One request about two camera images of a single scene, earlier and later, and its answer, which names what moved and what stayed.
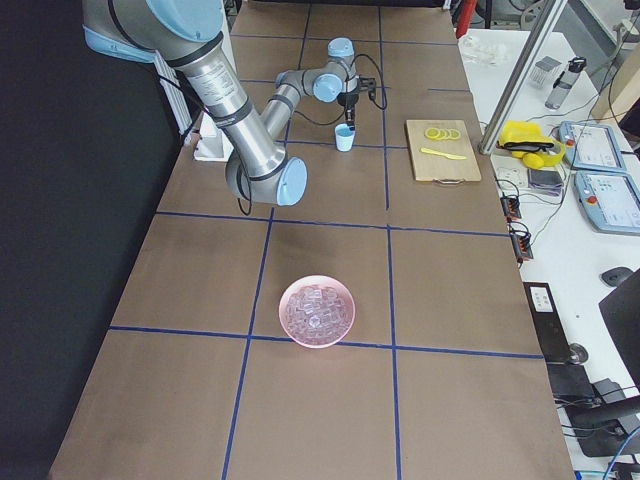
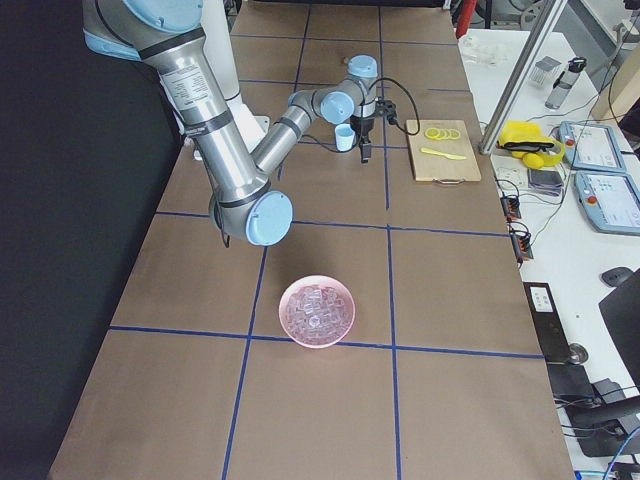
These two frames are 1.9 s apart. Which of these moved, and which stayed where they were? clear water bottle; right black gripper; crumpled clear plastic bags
Moved: right black gripper
Stayed: crumpled clear plastic bags; clear water bottle
